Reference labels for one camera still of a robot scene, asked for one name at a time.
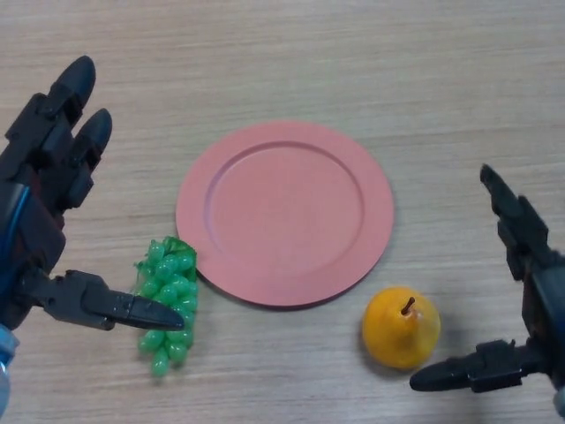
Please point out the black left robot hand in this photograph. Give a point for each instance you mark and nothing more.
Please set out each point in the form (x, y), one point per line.
(31, 238)

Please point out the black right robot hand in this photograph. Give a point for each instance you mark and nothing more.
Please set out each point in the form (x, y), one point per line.
(545, 300)

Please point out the yellow pear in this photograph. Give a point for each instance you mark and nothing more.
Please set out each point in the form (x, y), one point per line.
(393, 335)

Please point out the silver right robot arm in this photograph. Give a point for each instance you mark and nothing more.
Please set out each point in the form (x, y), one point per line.
(560, 406)

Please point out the pink round plate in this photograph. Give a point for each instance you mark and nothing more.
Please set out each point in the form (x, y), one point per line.
(284, 212)

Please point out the green grape bunch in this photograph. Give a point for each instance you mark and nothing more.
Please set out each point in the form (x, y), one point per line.
(170, 287)

